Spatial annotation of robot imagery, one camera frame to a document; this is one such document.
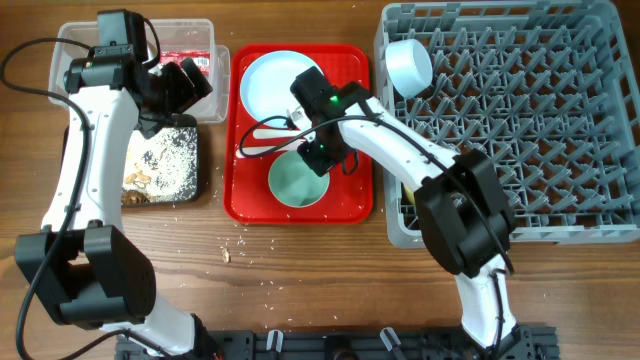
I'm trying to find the black waste tray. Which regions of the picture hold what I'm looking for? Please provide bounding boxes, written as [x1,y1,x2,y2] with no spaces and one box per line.
[85,115,199,207]

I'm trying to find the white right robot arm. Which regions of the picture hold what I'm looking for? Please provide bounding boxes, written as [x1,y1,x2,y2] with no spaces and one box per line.
[284,67,517,358]

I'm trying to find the light blue bowl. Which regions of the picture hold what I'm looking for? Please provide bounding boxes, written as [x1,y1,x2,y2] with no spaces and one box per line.
[385,39,433,98]

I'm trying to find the green bowl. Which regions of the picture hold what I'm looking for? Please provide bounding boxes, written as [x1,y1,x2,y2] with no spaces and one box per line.
[268,151,330,208]

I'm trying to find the rice and food leftovers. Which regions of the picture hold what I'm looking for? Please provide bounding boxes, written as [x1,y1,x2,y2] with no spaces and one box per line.
[121,127,199,206]

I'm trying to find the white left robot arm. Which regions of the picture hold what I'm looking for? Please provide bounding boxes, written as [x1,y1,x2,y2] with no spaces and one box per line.
[15,36,222,359]

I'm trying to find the yellow plastic cup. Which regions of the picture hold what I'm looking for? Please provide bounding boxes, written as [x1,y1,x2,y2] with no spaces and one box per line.
[402,184,416,205]

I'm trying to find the light blue plate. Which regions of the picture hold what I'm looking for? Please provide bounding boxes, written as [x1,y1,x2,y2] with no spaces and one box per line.
[240,50,319,129]

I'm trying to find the food scrap on table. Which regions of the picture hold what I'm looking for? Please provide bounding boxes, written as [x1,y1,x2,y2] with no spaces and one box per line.
[221,248,231,264]

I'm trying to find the red snack wrapper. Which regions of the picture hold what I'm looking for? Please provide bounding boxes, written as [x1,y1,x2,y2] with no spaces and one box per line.
[157,50,211,75]

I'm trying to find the red serving tray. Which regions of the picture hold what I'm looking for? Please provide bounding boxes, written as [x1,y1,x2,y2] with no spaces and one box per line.
[223,44,374,225]

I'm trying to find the pink plastic fork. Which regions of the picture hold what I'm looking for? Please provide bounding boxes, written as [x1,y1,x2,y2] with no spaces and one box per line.
[235,140,304,158]

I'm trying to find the grey dishwasher rack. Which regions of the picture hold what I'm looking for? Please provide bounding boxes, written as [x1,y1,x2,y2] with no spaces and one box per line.
[374,1,639,245]

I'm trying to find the clear plastic waste bin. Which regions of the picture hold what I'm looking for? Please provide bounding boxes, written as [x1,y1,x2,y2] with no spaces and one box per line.
[48,19,231,124]

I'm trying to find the white plastic spoon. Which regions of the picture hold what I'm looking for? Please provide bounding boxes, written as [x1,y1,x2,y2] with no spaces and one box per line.
[252,120,312,139]

